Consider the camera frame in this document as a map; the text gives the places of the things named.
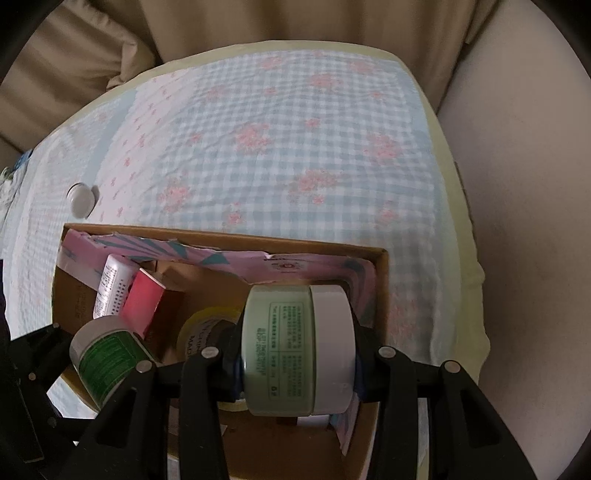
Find pale green jar white lid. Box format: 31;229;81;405
241;284;357;417

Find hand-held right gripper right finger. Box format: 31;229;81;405
348;320;542;480

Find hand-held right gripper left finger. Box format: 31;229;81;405
74;323;247;480

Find slim white bottle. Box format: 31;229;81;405
92;254;136;320

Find checkered floral bedsheet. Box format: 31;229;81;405
60;41;491;384

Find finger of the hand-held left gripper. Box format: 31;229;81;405
9;322;78;393

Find checkered floral blanket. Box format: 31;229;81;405
0;48;455;418

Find yellow tape roll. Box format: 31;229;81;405
175;307;247;411

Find white earbud case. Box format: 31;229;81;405
66;182;99;219

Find red box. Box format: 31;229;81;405
121;268;185;361

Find cardboard box with pink print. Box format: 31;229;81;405
50;224;389;480

